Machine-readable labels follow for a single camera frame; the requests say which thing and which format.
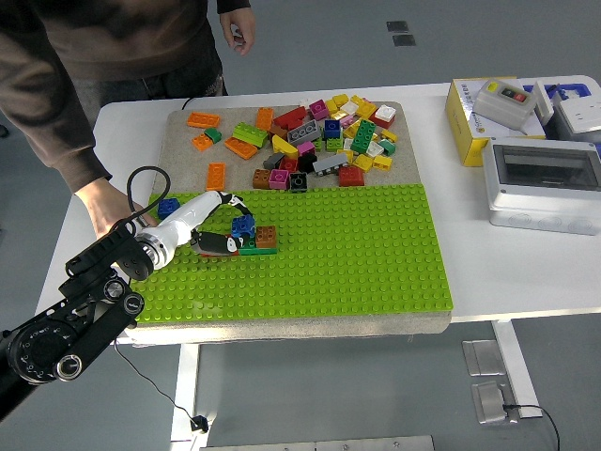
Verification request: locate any silver floor plate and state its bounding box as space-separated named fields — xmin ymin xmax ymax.
xmin=462 ymin=338 xmax=508 ymax=377
xmin=470 ymin=381 xmax=520 ymax=427

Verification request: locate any grey brick with holes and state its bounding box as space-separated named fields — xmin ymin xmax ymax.
xmin=286 ymin=119 xmax=322 ymax=145

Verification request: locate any person's right hand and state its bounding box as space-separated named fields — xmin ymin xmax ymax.
xmin=74 ymin=177 xmax=159 ymax=241

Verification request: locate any red brick with white top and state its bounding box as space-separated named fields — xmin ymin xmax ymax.
xmin=368 ymin=103 xmax=396 ymax=130

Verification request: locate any green flat long brick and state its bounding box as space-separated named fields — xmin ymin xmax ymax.
xmin=239 ymin=236 xmax=279 ymax=256

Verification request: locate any white wall socket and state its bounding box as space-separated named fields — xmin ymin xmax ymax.
xmin=555 ymin=99 xmax=601 ymax=135

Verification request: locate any orange flat long brick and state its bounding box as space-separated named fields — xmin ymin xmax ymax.
xmin=255 ymin=106 xmax=276 ymax=132
xmin=206 ymin=162 xmax=227 ymax=192
xmin=186 ymin=111 xmax=222 ymax=130
xmin=223 ymin=136 xmax=260 ymax=162

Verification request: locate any yellow cardboard box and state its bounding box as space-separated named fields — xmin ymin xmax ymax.
xmin=444 ymin=77 xmax=548 ymax=168

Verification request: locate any grey push-button switch box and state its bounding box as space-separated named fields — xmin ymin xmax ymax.
xmin=471 ymin=78 xmax=537 ymax=132

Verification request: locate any long grey metal plate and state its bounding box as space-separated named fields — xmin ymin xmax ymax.
xmin=199 ymin=434 xmax=436 ymax=451

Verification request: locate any grey long narrow brick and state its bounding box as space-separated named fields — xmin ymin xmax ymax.
xmin=313 ymin=153 xmax=351 ymax=178

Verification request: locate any white switch panel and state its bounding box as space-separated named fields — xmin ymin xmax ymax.
xmin=533 ymin=80 xmax=555 ymax=124

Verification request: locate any white table leg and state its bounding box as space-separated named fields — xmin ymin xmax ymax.
xmin=490 ymin=319 xmax=544 ymax=420
xmin=169 ymin=342 xmax=202 ymax=443

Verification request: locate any black floor cable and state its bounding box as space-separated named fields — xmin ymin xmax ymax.
xmin=501 ymin=402 xmax=562 ymax=451

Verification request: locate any grey-brown mat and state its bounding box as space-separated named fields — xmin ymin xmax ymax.
xmin=124 ymin=101 xmax=455 ymax=348

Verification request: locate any lime green long brick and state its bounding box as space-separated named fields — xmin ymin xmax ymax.
xmin=232 ymin=120 xmax=270 ymax=148

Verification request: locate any white enclosure with clear lid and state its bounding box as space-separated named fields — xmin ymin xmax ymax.
xmin=481 ymin=135 xmax=601 ymax=237

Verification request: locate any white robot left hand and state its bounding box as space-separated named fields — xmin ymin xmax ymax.
xmin=157 ymin=189 xmax=257 ymax=257

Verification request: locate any person's left hand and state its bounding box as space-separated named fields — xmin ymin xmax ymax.
xmin=219 ymin=5 xmax=257 ymax=56

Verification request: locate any lime green studded baseplate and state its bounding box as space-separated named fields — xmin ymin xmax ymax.
xmin=130 ymin=183 xmax=456 ymax=325

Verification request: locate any person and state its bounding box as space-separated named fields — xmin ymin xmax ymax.
xmin=0 ymin=0 xmax=257 ymax=241

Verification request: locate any yellow curved brick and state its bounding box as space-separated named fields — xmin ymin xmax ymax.
xmin=270 ymin=133 xmax=301 ymax=160

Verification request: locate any dark green long brick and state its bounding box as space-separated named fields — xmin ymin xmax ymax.
xmin=349 ymin=118 xmax=379 ymax=155

